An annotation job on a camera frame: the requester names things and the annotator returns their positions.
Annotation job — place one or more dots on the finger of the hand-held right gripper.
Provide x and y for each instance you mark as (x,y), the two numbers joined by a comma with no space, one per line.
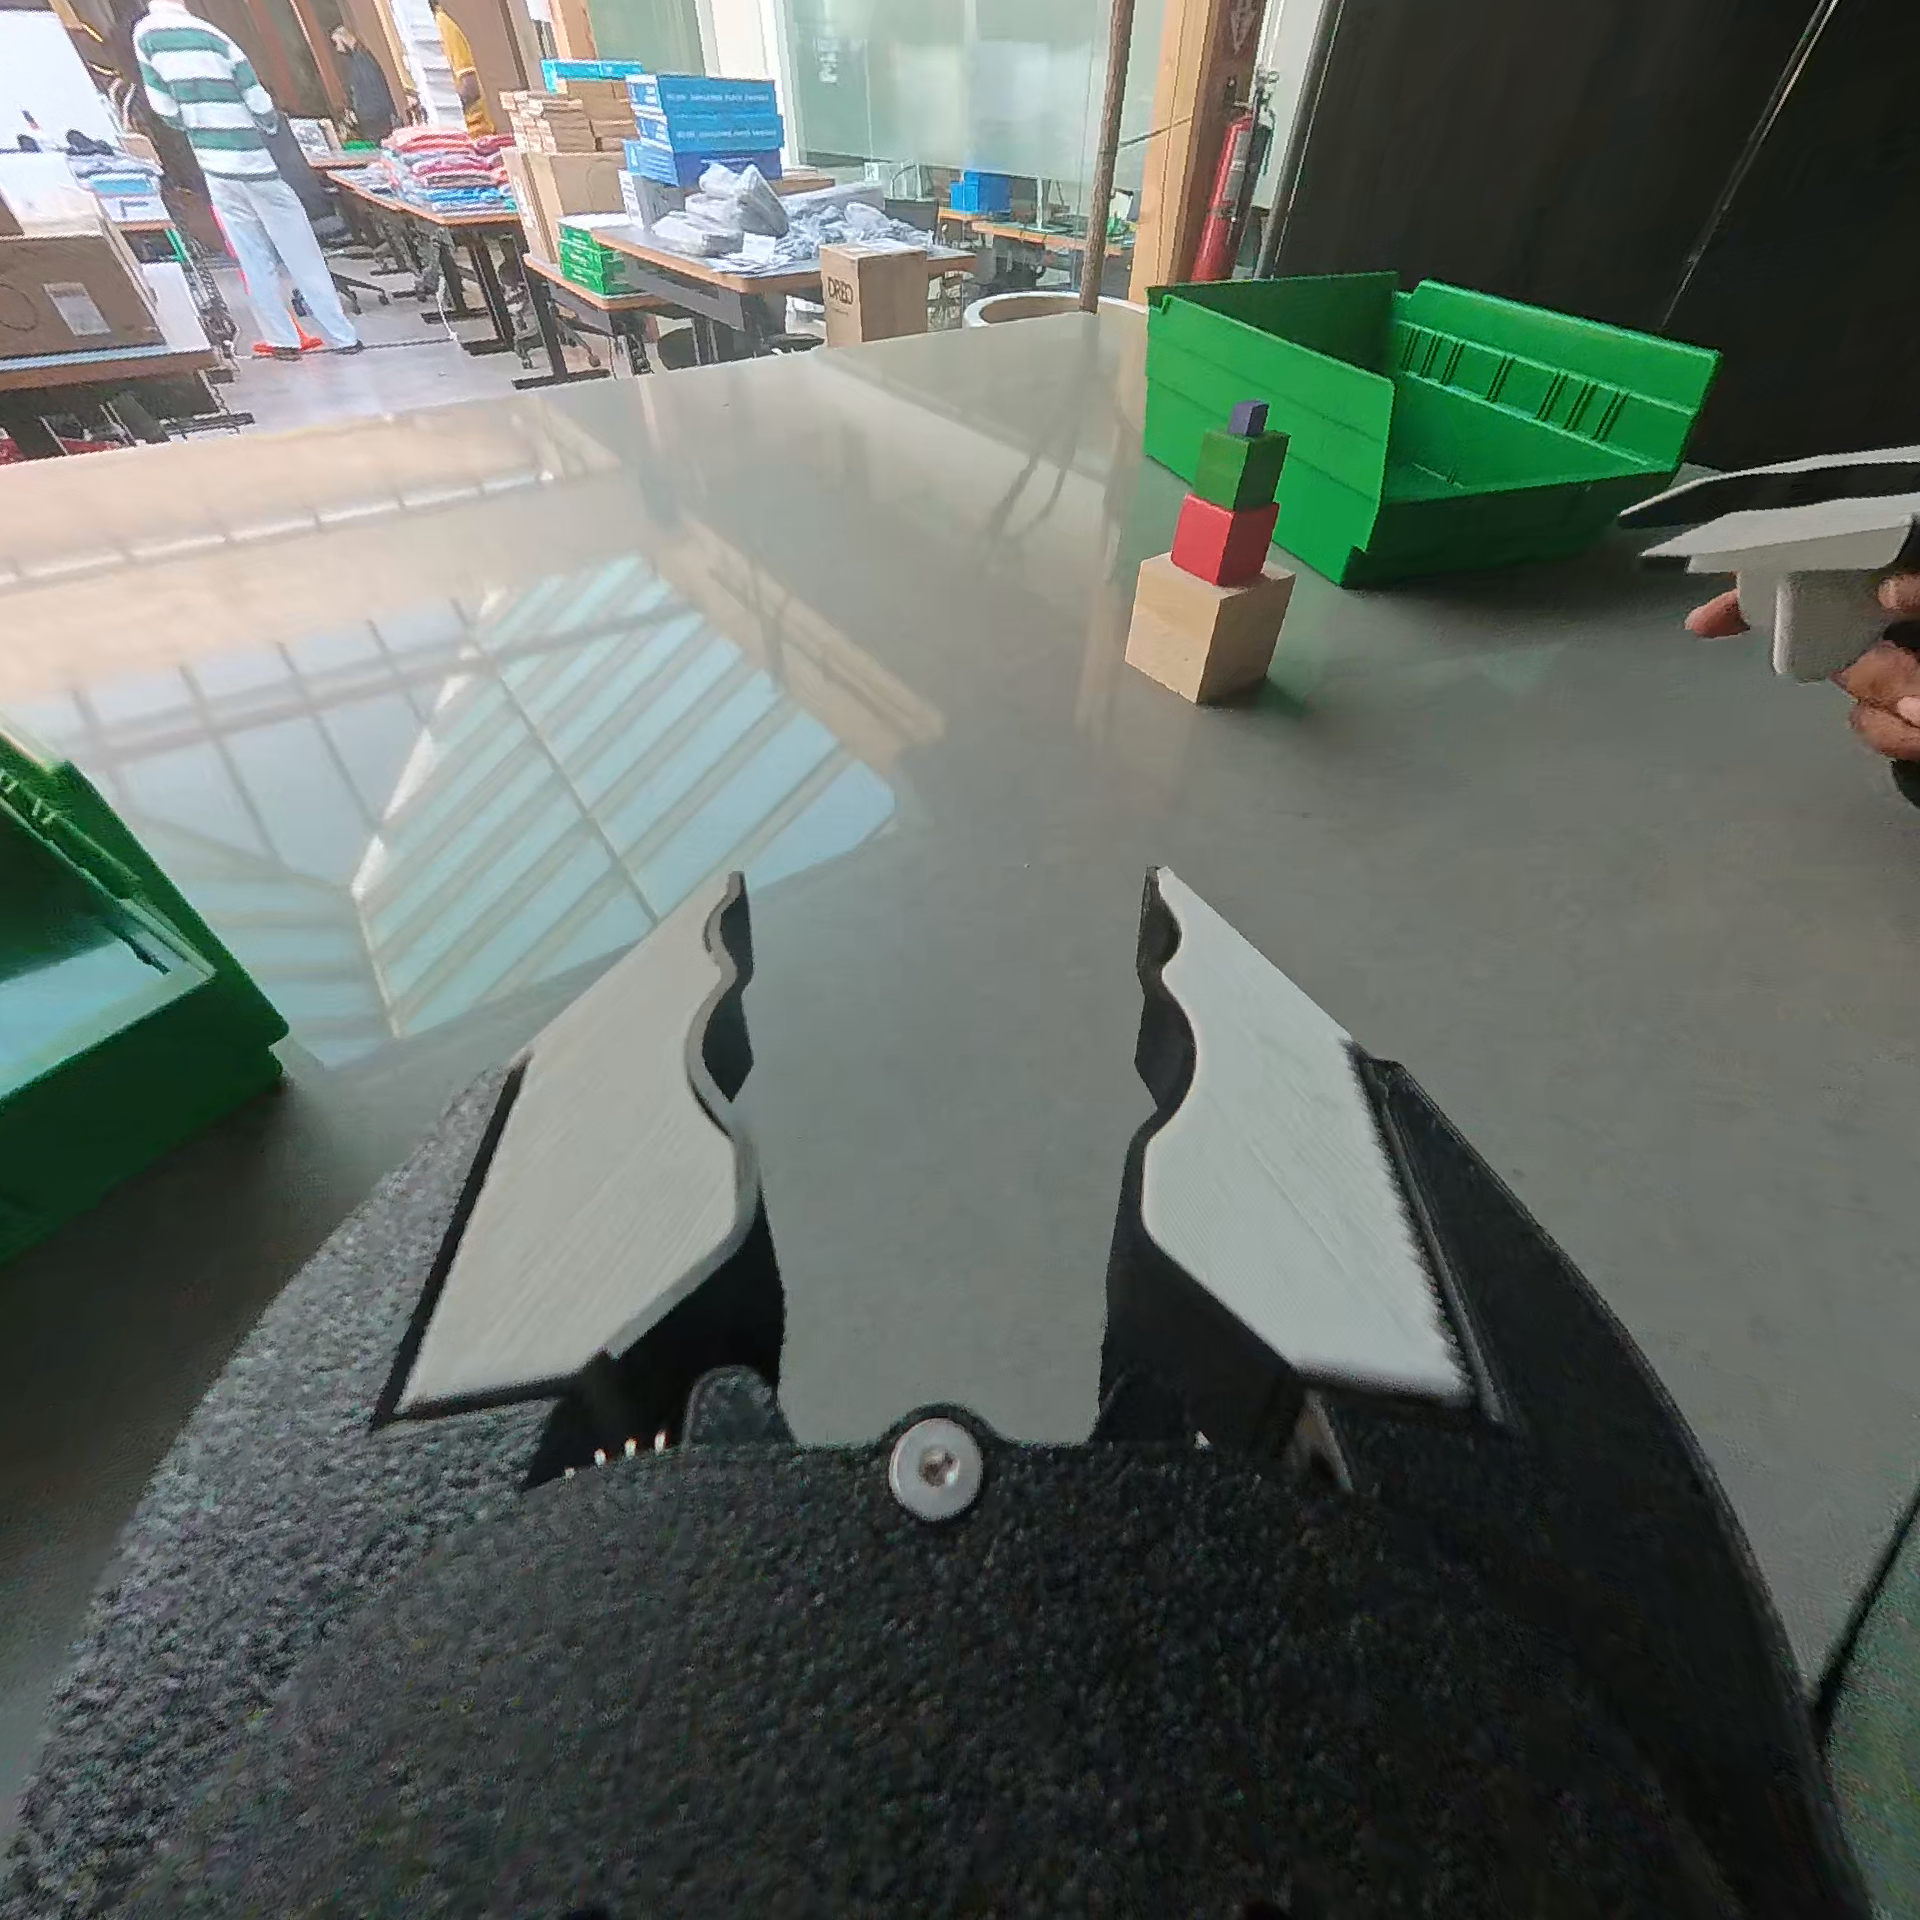
(1800,488)
(1822,600)

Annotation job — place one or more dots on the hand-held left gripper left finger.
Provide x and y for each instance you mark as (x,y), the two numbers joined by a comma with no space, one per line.
(601,1215)

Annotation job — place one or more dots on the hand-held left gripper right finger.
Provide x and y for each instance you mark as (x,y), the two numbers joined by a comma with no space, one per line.
(1291,1215)

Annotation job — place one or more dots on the green plastic bin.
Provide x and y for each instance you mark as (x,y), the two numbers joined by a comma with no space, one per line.
(121,1021)
(1260,404)

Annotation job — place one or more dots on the small dark green wooden cube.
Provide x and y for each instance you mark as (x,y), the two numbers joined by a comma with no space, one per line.
(1238,468)

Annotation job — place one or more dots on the large plain wooden cube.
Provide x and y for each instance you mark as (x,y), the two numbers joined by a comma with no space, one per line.
(1200,638)

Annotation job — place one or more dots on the red wooden cube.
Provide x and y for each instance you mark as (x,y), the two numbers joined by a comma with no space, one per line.
(1218,543)

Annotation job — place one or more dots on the black fabric room divider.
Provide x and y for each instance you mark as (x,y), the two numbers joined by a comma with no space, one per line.
(1500,135)

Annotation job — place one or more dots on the red fire extinguisher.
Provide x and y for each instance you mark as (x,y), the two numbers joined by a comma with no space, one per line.
(1230,188)

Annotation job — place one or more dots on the wooden pillar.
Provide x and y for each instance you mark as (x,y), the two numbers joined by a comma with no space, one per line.
(1200,91)

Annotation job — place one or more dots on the thin metal pole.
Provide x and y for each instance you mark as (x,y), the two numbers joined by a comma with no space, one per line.
(1106,150)

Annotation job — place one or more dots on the person's green clothing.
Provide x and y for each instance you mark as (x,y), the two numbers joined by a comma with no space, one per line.
(1874,1725)

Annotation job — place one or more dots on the blue storage bin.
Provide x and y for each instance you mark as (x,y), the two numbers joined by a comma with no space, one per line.
(983,192)

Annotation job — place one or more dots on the printed cardboard box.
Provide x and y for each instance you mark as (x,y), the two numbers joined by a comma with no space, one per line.
(879,292)

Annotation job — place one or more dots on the wooden table with clutter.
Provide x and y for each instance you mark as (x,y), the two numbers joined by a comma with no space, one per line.
(704,279)

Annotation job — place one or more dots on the wooden work table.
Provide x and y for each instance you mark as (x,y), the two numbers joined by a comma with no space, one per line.
(104,368)

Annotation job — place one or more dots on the black swivel chair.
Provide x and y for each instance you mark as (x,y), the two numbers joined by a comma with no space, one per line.
(368,254)

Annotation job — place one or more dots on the pile of grey bagged clothes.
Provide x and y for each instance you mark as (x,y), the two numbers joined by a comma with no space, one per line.
(734,210)

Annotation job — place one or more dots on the long table with folded clothes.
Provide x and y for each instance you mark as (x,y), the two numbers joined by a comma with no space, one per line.
(434,213)

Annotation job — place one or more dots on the large scribbled cardboard box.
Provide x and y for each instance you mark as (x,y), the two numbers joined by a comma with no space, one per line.
(74,300)

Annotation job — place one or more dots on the stack of folded clothes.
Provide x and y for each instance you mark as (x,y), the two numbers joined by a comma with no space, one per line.
(442,164)

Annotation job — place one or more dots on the stack of flat cardboard boxes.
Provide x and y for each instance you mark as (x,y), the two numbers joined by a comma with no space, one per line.
(562,150)

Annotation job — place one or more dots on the stack of blue boxes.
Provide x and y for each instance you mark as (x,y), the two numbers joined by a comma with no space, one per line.
(704,128)

